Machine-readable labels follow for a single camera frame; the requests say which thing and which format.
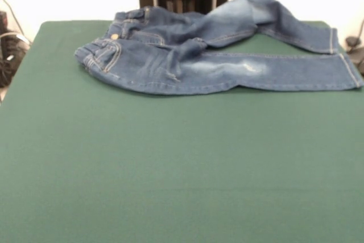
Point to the blue denim jeans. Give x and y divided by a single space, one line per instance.
170 69

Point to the black stand base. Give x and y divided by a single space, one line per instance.
11 61
354 44

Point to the dark green table cloth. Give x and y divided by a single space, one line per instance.
113 169

